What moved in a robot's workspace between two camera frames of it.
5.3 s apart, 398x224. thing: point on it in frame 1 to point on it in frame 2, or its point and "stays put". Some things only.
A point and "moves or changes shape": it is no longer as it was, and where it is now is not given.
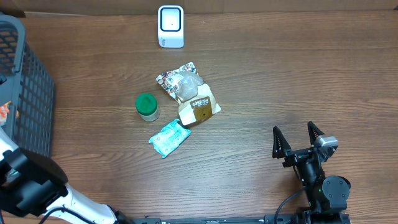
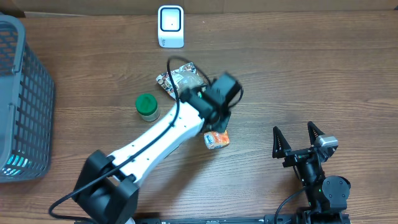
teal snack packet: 169,137 moves or changes shape
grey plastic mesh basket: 29,88 stays put
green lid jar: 147,106 stays put
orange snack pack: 4,110 to 216,140
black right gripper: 282,145 stays put
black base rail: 270,219 stays put
